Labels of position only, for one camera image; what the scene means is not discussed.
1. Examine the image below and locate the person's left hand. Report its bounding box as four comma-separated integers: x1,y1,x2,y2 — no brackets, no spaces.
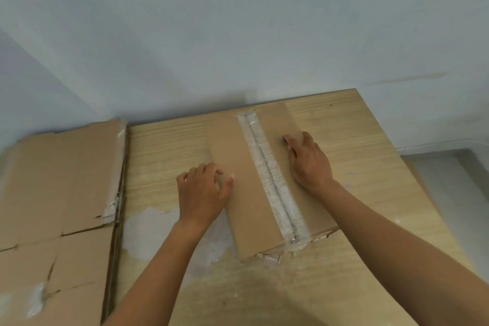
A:
176,162,234,229

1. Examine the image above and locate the person's right hand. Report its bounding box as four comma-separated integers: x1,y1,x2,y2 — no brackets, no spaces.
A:
282,130,337,195

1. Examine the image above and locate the person's left forearm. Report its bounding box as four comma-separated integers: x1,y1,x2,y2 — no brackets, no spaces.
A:
101,219,214,326

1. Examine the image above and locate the person's right forearm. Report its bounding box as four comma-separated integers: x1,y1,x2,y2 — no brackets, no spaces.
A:
315,180,489,326

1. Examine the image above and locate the light wooden table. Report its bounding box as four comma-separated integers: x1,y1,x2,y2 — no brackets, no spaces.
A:
111,89,489,326

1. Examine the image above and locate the white cable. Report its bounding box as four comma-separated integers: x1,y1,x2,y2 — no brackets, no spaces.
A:
395,140,489,151

